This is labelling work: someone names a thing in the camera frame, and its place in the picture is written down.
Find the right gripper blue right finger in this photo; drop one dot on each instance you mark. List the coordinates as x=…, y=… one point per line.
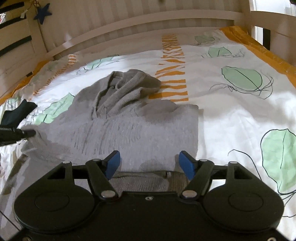
x=198, y=172

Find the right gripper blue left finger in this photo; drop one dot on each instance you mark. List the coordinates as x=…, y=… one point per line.
x=99, y=174

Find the grey knit hoodie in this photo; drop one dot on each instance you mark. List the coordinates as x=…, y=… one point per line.
x=113, y=114

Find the black folded garment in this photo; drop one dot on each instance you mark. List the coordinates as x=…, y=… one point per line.
x=12, y=118

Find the white leaf-print duvet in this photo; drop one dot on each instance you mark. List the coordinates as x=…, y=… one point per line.
x=246, y=106

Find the dark blue star ornament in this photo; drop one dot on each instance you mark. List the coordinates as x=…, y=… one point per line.
x=42, y=12

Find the wooden bed frame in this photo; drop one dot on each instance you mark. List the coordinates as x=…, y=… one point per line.
x=83, y=26

